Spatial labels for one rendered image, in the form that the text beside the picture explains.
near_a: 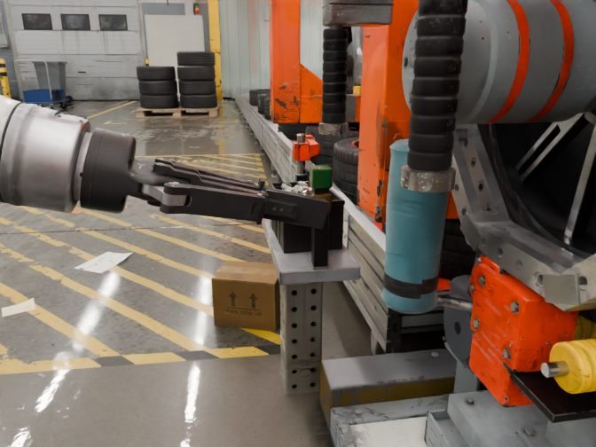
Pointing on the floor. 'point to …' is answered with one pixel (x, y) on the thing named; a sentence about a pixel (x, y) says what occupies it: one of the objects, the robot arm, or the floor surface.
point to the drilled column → (301, 337)
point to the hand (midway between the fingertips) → (294, 207)
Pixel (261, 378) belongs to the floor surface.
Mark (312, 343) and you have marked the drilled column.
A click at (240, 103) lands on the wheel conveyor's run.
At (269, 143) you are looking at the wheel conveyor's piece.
